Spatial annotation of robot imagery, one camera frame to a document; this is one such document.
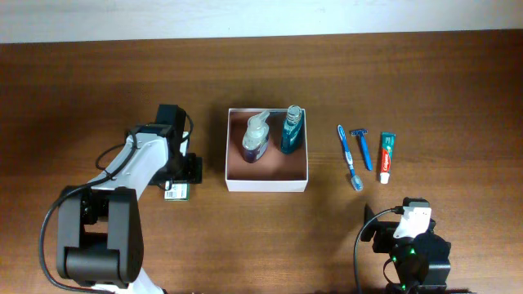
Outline green white soap bar box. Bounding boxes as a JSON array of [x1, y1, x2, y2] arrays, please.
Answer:
[[164, 181, 190, 201]]

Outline clear hand soap pump bottle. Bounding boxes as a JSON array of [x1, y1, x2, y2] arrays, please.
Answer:
[[242, 110, 270, 163]]

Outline teal mouthwash bottle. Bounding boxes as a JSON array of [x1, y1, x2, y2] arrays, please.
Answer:
[[280, 105, 303, 154]]

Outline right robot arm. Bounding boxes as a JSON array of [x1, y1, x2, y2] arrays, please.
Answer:
[[355, 198, 451, 293]]

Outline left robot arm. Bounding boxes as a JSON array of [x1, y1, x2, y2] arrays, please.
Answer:
[[46, 105, 203, 293]]

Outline blue white toothbrush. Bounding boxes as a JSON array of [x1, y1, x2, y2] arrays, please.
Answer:
[[337, 124, 364, 191]]

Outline white open cardboard box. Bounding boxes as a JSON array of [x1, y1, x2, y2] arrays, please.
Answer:
[[225, 108, 309, 193]]

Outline red green toothpaste tube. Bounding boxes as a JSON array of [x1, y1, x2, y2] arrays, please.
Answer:
[[379, 132, 396, 185]]

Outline blue disposable razor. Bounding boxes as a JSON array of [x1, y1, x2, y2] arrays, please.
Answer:
[[351, 128, 373, 171]]

